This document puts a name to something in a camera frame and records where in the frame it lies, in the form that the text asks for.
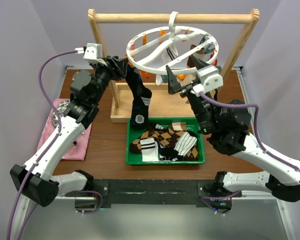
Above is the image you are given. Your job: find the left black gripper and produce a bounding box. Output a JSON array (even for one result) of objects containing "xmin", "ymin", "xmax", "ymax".
[{"xmin": 90, "ymin": 55, "xmax": 129, "ymax": 105}]

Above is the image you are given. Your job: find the beige tan sock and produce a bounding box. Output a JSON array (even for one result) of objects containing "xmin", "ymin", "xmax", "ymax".
[{"xmin": 186, "ymin": 48, "xmax": 206, "ymax": 68}]

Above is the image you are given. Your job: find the white black banded sock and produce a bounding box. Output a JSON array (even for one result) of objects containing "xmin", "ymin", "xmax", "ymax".
[{"xmin": 161, "ymin": 44, "xmax": 179, "ymax": 64}]

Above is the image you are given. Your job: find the white round clip hanger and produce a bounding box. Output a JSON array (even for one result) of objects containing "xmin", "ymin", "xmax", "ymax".
[{"xmin": 126, "ymin": 11, "xmax": 219, "ymax": 86}]

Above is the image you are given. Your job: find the wooden hanger rack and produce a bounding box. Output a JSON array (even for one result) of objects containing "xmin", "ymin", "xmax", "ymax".
[{"xmin": 87, "ymin": 8, "xmax": 260, "ymax": 124}]

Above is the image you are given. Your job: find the black blue sports sock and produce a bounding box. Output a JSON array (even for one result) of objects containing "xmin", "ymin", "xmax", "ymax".
[{"xmin": 125, "ymin": 65, "xmax": 152, "ymax": 130}]

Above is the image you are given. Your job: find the green plastic bin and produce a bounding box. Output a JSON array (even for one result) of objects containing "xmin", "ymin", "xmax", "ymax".
[{"xmin": 126, "ymin": 117, "xmax": 205, "ymax": 165}]

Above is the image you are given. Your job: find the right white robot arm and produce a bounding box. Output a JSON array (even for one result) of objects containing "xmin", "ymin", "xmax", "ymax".
[{"xmin": 164, "ymin": 56, "xmax": 300, "ymax": 202}]

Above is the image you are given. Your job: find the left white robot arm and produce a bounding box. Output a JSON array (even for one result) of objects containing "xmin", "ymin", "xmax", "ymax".
[{"xmin": 10, "ymin": 56, "xmax": 128, "ymax": 207}]

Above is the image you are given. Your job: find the white black striped sock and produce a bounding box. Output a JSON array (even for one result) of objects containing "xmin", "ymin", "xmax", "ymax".
[{"xmin": 174, "ymin": 131, "xmax": 197, "ymax": 157}]

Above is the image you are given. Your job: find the blue patterned plate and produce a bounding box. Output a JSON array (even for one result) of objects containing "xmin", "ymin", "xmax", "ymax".
[{"xmin": 51, "ymin": 98, "xmax": 70, "ymax": 128}]

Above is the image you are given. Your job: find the pink cloth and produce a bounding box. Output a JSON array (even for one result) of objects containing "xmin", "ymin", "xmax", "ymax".
[{"xmin": 37, "ymin": 110, "xmax": 92, "ymax": 161}]

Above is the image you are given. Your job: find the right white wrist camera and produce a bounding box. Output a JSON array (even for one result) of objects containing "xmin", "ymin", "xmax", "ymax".
[{"xmin": 190, "ymin": 65, "xmax": 224, "ymax": 97}]

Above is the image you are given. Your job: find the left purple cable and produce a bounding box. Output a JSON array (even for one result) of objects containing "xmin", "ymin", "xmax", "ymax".
[{"xmin": 6, "ymin": 49, "xmax": 105, "ymax": 240}]

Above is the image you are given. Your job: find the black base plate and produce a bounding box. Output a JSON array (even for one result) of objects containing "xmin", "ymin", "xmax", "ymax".
[{"xmin": 64, "ymin": 178, "xmax": 243, "ymax": 210}]

